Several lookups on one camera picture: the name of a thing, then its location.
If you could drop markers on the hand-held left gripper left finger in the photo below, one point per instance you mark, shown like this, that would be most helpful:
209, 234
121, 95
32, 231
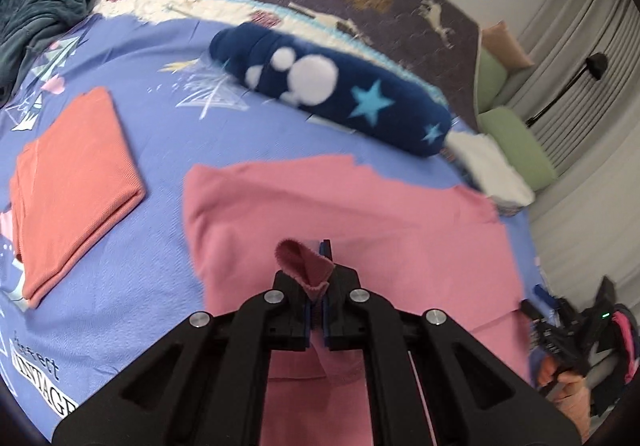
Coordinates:
306, 323

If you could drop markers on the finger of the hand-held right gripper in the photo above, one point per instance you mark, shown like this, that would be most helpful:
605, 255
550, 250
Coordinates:
534, 313

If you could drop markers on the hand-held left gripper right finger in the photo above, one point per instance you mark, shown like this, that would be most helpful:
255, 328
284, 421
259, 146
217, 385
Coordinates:
326, 251

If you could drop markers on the pink cloth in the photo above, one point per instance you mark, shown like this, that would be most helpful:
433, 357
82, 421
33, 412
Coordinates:
400, 236

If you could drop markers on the person's right hand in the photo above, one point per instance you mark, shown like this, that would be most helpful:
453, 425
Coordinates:
565, 383

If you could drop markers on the white folded cloth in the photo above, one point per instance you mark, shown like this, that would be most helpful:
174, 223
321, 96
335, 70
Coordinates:
492, 168

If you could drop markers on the navy star-print rolled blanket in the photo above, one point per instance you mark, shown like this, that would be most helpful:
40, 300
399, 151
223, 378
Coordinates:
405, 118

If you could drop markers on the lavender printed bedsheet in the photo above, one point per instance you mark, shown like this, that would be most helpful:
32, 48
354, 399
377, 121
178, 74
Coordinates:
150, 251

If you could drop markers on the small green pillow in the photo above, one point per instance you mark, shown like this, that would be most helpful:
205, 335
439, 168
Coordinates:
490, 80

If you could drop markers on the black lamp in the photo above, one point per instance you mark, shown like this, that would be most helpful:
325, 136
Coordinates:
597, 64

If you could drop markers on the coral folded cloth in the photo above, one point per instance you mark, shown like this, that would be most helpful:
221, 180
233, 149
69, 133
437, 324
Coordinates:
75, 175

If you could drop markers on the peach pillow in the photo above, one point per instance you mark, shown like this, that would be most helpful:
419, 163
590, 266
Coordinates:
505, 45

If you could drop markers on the grey curtain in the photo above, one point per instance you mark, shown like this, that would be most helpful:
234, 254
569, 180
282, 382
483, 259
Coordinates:
590, 15

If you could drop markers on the teal clothing pile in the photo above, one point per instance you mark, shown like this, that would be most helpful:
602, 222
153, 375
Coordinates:
35, 25

